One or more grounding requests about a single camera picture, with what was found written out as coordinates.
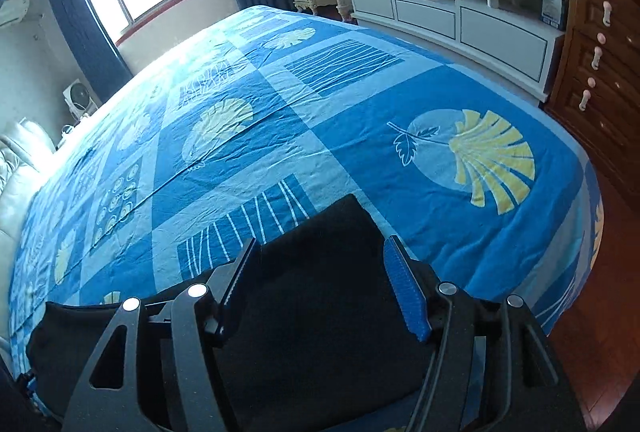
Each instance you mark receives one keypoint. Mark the white TV cabinet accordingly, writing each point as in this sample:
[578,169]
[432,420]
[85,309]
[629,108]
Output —
[505,36]

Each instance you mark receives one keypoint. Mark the blue box on cabinet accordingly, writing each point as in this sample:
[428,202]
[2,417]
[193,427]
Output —
[555,13]

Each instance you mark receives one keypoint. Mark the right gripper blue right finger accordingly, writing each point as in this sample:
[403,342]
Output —
[443,317]

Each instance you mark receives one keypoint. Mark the white round fan heater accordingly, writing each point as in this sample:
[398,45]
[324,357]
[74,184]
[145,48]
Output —
[79,100]

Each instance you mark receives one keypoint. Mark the blue patterned bedspread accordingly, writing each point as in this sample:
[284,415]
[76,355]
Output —
[262,121]

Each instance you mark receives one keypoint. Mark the white padded headboard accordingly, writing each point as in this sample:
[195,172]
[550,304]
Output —
[26,152]

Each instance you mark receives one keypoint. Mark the brown wooden drawer chest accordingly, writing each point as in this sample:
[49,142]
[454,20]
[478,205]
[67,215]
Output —
[595,95]

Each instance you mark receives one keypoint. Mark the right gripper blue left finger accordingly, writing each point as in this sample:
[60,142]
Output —
[203,318]

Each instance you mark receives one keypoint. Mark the black pants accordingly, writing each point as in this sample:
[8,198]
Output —
[319,342]

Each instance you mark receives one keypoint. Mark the dark blue left curtain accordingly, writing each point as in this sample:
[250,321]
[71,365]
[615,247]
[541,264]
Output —
[92,48]

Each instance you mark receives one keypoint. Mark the white wall air conditioner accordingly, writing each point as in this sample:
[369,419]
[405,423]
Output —
[13,12]

